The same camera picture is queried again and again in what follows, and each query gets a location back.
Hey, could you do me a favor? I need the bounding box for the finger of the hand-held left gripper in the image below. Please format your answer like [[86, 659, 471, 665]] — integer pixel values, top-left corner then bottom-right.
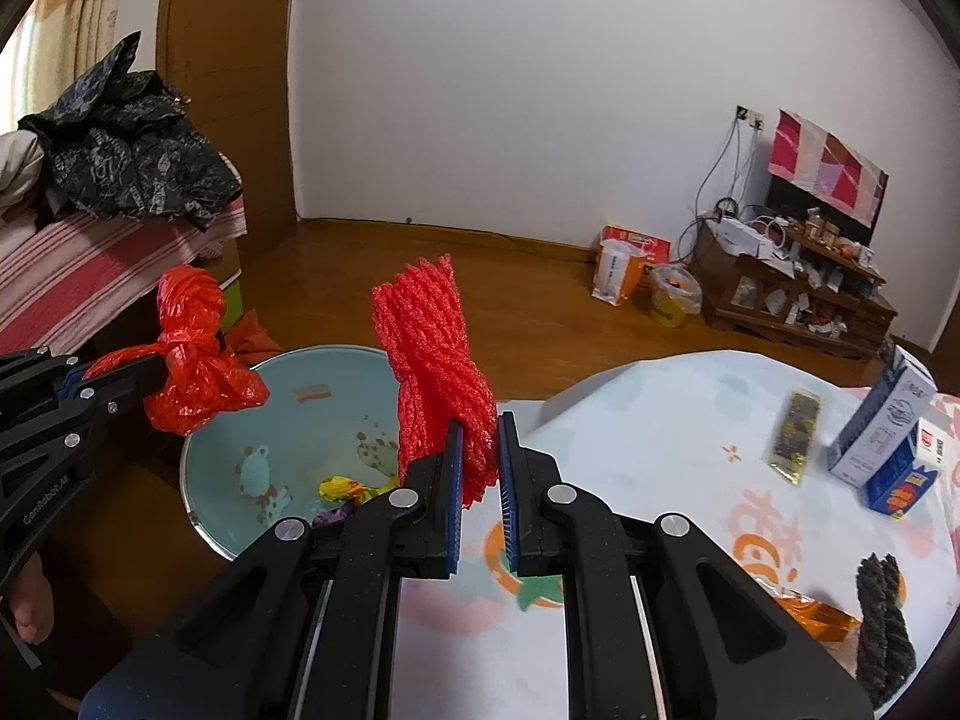
[[0, 349, 85, 410], [45, 356, 167, 481]]

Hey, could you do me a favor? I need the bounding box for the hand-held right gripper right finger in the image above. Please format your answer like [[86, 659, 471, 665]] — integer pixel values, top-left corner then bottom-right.
[[496, 411, 875, 720]]

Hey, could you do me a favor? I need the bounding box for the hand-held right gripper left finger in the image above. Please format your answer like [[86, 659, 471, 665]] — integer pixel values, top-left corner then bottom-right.
[[79, 420, 466, 720]]

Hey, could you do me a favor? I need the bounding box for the red plastic bag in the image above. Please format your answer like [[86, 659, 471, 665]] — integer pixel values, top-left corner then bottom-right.
[[82, 265, 271, 437]]

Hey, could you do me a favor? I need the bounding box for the yellow wrapper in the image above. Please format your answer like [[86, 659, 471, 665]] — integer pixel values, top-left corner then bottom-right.
[[319, 474, 376, 505]]

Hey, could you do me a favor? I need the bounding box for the red foam net sleeve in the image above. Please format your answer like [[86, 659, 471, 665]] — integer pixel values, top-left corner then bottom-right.
[[371, 253, 500, 509]]

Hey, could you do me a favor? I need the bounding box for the teal cartoon print trash bin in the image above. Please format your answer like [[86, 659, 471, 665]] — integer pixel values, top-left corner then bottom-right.
[[180, 345, 410, 562]]

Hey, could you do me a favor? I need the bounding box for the red orange foil wrapper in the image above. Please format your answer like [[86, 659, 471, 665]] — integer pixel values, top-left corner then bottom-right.
[[772, 591, 863, 642]]

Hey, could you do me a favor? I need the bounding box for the dark grey foam net sleeve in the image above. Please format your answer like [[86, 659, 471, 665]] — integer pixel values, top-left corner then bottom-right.
[[855, 551, 917, 700]]

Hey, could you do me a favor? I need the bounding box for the person's left hand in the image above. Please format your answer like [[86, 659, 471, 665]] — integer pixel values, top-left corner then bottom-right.
[[4, 551, 55, 644]]

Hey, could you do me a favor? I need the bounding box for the pink striped bed sheet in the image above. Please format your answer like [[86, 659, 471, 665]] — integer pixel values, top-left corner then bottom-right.
[[0, 199, 248, 353]]

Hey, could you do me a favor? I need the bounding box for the orange red cloth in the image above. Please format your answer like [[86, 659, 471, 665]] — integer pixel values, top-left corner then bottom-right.
[[221, 307, 286, 361]]

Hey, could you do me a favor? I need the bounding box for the white persimmon print tablecloth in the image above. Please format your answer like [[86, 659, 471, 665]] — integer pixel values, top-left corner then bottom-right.
[[390, 349, 960, 720]]

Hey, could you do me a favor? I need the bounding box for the cream quilt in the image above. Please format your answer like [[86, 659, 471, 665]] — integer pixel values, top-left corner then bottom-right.
[[0, 127, 50, 218]]

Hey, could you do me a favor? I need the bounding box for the black printed cloth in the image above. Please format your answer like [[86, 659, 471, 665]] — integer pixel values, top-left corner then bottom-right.
[[16, 31, 242, 233]]

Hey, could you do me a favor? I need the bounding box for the white orange paper bag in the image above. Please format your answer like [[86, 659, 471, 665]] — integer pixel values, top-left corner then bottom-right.
[[592, 238, 647, 306]]

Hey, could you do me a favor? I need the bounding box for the yellow bin with plastic liner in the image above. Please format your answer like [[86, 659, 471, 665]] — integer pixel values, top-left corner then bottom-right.
[[649, 264, 704, 327]]

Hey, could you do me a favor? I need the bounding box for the red cardboard box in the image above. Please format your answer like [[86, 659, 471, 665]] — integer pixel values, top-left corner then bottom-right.
[[602, 223, 672, 287]]

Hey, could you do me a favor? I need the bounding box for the green gold seaweed packet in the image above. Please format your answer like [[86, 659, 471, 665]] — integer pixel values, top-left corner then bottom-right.
[[763, 388, 824, 482]]

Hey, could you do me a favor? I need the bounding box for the dark wooden tv cabinet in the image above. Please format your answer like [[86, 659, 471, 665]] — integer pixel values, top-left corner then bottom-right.
[[694, 221, 899, 359]]

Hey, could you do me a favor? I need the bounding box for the white box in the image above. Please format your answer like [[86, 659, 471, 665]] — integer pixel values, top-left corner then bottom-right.
[[712, 216, 773, 256]]

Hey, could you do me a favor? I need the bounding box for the wooden door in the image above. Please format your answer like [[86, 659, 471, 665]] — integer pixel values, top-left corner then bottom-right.
[[157, 0, 297, 241]]

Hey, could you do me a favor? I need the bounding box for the beige curtain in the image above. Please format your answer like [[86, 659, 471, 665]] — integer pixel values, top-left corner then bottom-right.
[[0, 0, 170, 136]]

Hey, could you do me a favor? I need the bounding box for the tall white milk carton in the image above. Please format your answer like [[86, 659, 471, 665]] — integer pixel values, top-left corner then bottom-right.
[[827, 345, 938, 487]]

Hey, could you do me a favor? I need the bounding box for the small blue white carton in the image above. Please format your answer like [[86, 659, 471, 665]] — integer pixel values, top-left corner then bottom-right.
[[865, 416, 947, 520]]

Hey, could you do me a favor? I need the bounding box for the black television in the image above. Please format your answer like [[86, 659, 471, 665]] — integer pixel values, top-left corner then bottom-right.
[[765, 176, 878, 248]]

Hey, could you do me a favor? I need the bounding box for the white pink heart blanket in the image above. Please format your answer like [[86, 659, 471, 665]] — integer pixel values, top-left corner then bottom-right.
[[930, 390, 960, 481]]

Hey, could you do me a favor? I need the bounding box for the red pink patchwork cloth cover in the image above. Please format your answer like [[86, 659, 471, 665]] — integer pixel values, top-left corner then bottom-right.
[[769, 106, 890, 230]]

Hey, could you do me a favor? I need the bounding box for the dark wooden bed frame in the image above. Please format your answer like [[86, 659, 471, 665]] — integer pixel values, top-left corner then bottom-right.
[[75, 236, 248, 661]]

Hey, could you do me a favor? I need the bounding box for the grey cable bundle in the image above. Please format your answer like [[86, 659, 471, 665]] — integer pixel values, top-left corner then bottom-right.
[[675, 116, 758, 263]]

